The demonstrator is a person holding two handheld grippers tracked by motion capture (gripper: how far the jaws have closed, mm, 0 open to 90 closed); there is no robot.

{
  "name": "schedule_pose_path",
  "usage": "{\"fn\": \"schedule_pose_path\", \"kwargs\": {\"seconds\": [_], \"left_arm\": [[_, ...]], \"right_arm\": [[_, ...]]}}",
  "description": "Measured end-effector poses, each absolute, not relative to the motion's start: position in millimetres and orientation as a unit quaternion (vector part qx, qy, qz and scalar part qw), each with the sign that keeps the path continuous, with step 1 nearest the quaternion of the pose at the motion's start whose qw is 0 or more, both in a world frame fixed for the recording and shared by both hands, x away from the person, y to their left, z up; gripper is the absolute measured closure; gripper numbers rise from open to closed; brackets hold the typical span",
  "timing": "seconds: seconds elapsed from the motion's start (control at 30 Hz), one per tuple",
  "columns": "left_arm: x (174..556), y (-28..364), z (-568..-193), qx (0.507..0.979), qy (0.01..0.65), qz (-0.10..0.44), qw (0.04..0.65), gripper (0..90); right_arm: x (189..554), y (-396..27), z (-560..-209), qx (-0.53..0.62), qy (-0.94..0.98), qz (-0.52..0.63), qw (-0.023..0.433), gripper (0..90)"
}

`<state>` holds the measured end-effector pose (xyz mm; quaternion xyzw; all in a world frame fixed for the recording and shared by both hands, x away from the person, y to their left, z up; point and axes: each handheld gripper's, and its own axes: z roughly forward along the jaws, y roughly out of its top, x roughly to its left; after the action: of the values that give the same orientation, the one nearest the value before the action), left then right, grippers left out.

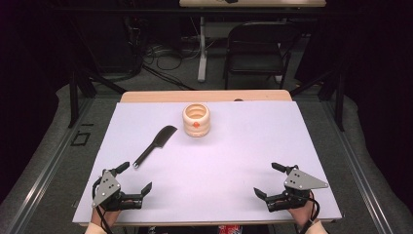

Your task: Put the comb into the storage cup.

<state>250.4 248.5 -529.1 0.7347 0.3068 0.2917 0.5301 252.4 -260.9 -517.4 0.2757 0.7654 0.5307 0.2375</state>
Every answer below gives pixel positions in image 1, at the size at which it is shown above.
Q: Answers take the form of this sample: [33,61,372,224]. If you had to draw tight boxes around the white-legged background table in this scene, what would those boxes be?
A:
[178,0,327,83]

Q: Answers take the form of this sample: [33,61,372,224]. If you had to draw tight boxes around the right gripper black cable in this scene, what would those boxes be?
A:
[300,190,321,234]

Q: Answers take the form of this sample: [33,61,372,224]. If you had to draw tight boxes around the black floor cables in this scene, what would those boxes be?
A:
[141,41,198,92]

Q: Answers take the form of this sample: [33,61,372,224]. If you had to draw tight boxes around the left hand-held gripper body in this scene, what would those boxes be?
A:
[92,170,144,213]

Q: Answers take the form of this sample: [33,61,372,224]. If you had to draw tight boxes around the black metal stand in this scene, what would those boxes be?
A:
[66,62,129,130]
[289,62,347,133]

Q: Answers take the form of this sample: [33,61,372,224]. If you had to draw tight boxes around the person's right hand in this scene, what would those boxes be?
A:
[286,194,319,229]

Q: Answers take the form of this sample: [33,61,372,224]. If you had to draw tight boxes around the grey floor rail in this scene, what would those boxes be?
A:
[12,97,95,234]
[319,97,395,234]

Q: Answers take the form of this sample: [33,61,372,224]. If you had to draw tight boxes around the white table mat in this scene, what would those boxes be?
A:
[71,100,343,225]

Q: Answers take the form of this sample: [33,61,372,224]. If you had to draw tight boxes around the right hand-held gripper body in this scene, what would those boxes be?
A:
[264,168,329,214]

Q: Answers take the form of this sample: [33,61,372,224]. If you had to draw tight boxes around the red printed packet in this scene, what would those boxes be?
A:
[217,224,244,234]

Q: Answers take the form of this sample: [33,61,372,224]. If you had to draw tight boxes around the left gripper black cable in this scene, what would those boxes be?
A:
[92,176,114,234]

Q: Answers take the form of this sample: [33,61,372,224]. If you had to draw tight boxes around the black folding chair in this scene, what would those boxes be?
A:
[222,20,304,91]

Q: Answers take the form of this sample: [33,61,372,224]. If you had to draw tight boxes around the wooden table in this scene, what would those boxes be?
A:
[78,90,337,228]

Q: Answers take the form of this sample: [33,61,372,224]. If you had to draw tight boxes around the person's left hand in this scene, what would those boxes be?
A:
[90,204,124,229]

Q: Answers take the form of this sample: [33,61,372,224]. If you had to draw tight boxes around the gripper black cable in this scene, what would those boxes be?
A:
[92,176,114,234]
[300,190,321,234]

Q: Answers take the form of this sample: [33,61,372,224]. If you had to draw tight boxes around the cream ribbed utensil holder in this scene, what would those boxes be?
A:
[181,102,211,138]

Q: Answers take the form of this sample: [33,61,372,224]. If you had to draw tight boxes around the dark equipment rack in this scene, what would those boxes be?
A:
[121,14,145,77]

